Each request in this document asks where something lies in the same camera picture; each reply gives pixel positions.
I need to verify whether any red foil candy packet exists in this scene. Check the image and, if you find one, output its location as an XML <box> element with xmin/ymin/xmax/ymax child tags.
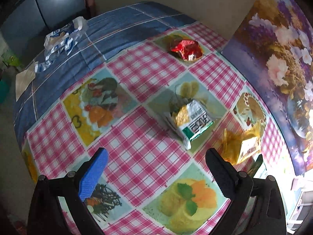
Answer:
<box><xmin>167</xmin><ymin>38</ymin><xmax>204</xmax><ymax>61</ymax></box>

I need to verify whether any dark television screen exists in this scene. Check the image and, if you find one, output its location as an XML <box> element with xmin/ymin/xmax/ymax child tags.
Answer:
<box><xmin>1</xmin><ymin>0</ymin><xmax>89</xmax><ymax>64</ymax></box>

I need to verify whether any pink checkered tablecloth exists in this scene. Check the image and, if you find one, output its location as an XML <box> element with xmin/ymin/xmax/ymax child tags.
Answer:
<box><xmin>21</xmin><ymin>21</ymin><xmax>291</xmax><ymax>234</ymax></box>

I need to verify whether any green white cracker packet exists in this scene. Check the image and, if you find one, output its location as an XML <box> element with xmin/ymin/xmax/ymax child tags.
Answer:
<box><xmin>163</xmin><ymin>99</ymin><xmax>214</xmax><ymax>150</ymax></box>

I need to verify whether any white paper sheet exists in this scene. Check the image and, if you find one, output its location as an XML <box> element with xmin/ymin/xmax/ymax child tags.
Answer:
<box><xmin>15</xmin><ymin>68</ymin><xmax>36</xmax><ymax>101</ymax></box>

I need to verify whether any yellow soft bread packet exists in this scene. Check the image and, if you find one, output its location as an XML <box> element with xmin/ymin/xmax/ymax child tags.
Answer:
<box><xmin>221</xmin><ymin>121</ymin><xmax>262</xmax><ymax>165</ymax></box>

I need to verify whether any floral painting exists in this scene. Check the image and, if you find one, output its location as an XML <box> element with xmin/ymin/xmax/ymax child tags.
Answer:
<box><xmin>222</xmin><ymin>0</ymin><xmax>312</xmax><ymax>175</ymax></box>

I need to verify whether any crumpled blue white wrapper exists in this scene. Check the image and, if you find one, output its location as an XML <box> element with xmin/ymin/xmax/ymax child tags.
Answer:
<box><xmin>34</xmin><ymin>16</ymin><xmax>88</xmax><ymax>73</ymax></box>

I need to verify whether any white shelf unit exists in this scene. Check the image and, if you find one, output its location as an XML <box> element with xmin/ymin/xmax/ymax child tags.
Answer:
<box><xmin>286</xmin><ymin>177</ymin><xmax>312</xmax><ymax>234</ymax></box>

